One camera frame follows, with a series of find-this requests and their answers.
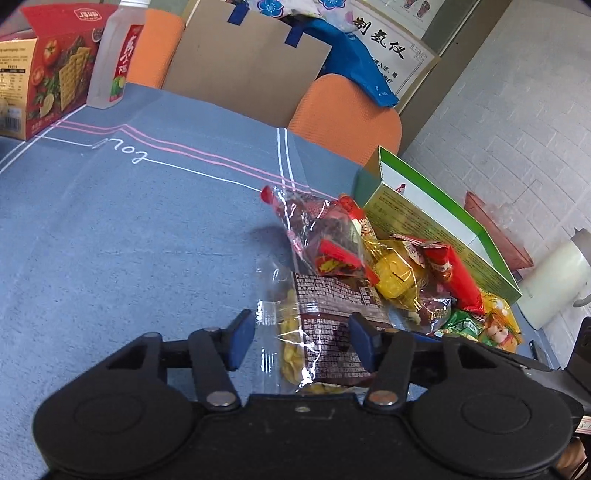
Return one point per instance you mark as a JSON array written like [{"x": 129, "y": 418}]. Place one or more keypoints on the red cracker box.
[{"x": 51, "y": 69}]

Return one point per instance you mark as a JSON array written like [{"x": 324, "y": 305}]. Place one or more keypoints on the small red gold snack packet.
[{"x": 358, "y": 217}]

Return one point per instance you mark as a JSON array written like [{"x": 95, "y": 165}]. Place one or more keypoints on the white floral bag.
[{"x": 300, "y": 9}]

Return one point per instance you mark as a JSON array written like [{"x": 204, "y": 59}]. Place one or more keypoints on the black flat device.
[{"x": 534, "y": 350}]

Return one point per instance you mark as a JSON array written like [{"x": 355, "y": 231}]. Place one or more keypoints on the white thermal kettle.
[{"x": 554, "y": 281}]

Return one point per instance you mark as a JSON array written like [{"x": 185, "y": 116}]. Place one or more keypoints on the orange chair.
[
  {"x": 154, "y": 46},
  {"x": 346, "y": 120}
]

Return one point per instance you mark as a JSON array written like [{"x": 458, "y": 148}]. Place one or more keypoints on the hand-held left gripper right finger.
[{"x": 362, "y": 344}]

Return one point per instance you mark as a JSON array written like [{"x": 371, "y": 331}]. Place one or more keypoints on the blue-grey striped tablecloth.
[{"x": 115, "y": 230}]

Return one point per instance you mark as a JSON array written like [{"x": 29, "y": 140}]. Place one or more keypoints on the reddish brown tray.
[{"x": 498, "y": 240}]

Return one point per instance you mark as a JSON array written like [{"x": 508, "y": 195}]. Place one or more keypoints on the clear bubble wrap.
[{"x": 501, "y": 214}]

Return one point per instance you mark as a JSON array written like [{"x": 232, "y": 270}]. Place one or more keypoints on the clear dried fruit bag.
[{"x": 300, "y": 217}]

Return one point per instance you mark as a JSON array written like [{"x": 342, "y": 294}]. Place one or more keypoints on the clear drink bottle red label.
[{"x": 117, "y": 55}]

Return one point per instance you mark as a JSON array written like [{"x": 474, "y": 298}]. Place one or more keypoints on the framed white wall poster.
[{"x": 392, "y": 46}]

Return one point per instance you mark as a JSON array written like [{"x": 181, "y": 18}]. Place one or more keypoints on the clear banana chip bag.
[{"x": 332, "y": 295}]

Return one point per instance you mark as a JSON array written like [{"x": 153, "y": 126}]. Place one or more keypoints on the cartoon print snack packet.
[{"x": 496, "y": 330}]

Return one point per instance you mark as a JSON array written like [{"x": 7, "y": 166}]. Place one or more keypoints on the green cardboard box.
[{"x": 415, "y": 212}]

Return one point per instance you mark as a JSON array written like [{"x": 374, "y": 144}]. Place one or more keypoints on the red chip packet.
[{"x": 455, "y": 277}]

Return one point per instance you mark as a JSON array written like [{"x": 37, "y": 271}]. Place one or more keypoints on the gold candy packet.
[{"x": 397, "y": 272}]

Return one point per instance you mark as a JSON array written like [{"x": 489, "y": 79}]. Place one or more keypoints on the blue plastic bag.
[{"x": 355, "y": 60}]

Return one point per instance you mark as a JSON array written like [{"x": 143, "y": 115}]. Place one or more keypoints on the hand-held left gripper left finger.
[{"x": 241, "y": 339}]

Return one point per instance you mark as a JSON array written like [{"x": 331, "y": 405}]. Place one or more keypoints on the green snack packet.
[{"x": 461, "y": 325}]

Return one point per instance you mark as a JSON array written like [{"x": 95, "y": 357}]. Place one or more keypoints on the dark red snack packet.
[{"x": 434, "y": 314}]

